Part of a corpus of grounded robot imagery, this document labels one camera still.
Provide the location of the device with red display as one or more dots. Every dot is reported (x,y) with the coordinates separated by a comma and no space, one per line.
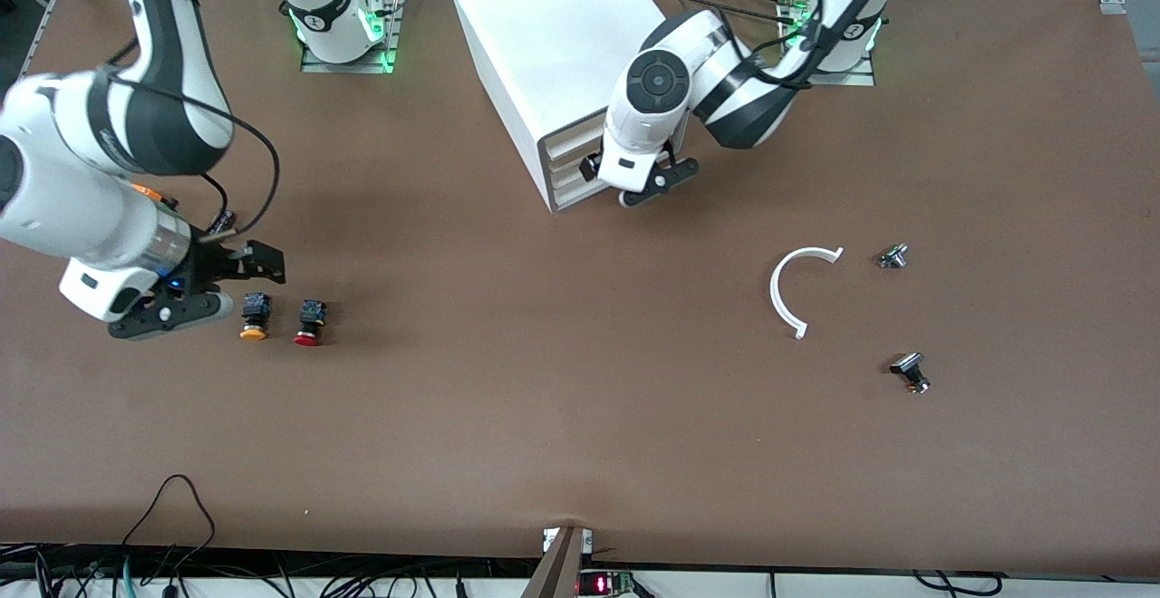
(605,584)

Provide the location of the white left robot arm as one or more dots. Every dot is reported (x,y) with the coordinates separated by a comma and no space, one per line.
(652,81)

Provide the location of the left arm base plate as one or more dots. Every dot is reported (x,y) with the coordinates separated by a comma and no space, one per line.
(861,77)

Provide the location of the red push button switch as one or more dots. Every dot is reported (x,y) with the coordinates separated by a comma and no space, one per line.
(310,324)

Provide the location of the white curved plastic arc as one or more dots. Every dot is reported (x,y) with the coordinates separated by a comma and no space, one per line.
(776,294)

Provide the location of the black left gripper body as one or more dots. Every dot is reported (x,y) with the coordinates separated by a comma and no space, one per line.
(593,168)

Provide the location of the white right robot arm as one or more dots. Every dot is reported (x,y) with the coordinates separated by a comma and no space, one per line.
(91,208)

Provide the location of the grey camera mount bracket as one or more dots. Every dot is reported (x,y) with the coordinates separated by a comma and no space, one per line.
(560,571)

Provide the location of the black-headed selector switch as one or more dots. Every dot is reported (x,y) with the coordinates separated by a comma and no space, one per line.
(909,370)

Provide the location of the orange button enclosure box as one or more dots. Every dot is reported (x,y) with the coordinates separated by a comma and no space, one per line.
(148,190)

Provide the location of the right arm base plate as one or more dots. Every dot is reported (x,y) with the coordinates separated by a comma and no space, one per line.
(385,45)

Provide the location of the small silver switch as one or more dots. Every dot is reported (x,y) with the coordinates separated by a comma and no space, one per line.
(893,256)

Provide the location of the orange push button switch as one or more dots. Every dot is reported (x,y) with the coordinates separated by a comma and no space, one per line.
(256,313)

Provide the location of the small black contact block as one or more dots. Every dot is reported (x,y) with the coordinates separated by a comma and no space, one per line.
(224,220)

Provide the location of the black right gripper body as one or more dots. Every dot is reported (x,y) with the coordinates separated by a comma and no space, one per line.
(207,263)

